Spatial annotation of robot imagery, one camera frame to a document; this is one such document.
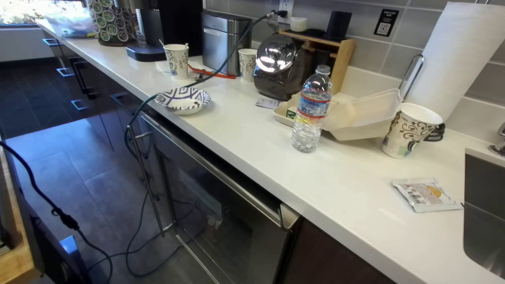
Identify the white snack packet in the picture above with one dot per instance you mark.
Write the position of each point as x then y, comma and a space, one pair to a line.
424, 195

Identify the metal paper towel holder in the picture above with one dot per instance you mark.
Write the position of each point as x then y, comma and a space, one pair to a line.
410, 73

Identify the beige takeout container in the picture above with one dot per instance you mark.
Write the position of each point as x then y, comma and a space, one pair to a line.
363, 119

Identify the white paper towel roll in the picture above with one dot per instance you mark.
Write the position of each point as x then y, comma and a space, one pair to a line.
457, 53

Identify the small white wall outlet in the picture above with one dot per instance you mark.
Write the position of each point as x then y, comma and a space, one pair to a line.
285, 7

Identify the small white packet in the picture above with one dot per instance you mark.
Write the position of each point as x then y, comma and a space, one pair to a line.
266, 103

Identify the large patterned paper cup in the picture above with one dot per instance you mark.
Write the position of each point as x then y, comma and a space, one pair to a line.
407, 132

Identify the white paper napkin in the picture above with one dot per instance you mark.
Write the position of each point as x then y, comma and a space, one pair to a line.
197, 64

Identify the black wall label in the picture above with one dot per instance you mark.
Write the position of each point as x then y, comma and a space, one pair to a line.
386, 23

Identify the steel sink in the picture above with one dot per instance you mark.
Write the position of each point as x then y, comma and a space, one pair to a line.
486, 222

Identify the small black box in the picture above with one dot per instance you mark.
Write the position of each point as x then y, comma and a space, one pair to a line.
339, 26

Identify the paper cup with spoon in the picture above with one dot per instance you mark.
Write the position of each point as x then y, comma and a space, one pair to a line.
176, 61

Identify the clear plastic tray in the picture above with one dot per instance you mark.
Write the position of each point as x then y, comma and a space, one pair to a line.
72, 24

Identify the small patterned paper cup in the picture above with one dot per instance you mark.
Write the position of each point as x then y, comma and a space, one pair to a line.
247, 64

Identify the black silver coffee maker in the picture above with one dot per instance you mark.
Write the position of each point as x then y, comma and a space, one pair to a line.
178, 26

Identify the clear plastic water bottle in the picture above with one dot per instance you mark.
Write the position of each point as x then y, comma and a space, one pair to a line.
311, 105

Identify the wooden cutting board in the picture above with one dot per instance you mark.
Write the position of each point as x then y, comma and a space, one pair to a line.
341, 58

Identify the dark drawer cabinet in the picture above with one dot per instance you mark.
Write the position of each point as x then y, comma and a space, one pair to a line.
104, 121

